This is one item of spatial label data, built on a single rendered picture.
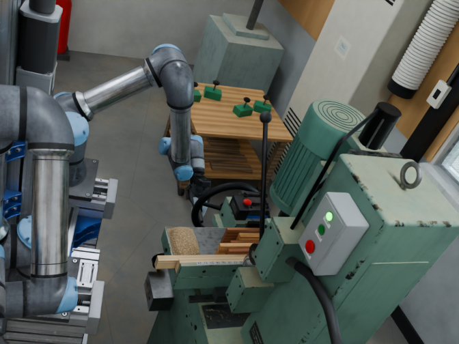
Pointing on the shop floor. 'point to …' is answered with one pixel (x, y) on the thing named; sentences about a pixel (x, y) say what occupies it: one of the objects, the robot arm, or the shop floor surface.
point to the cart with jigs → (233, 132)
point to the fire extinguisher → (64, 30)
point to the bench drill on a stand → (238, 52)
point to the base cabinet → (173, 323)
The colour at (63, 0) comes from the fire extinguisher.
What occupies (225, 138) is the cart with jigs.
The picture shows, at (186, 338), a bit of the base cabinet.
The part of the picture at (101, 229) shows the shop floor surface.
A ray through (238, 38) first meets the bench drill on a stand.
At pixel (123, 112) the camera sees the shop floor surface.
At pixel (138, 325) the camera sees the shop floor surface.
